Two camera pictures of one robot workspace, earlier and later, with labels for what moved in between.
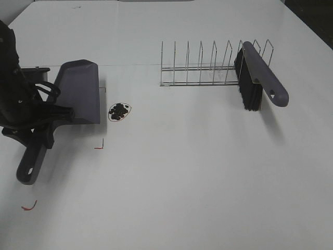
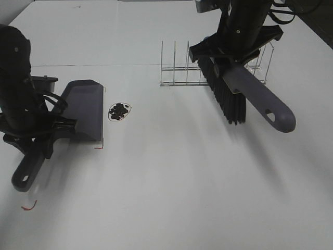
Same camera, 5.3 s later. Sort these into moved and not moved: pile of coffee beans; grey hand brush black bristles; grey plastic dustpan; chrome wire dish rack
Moved: grey plastic dustpan; grey hand brush black bristles
Not moved: chrome wire dish rack; pile of coffee beans
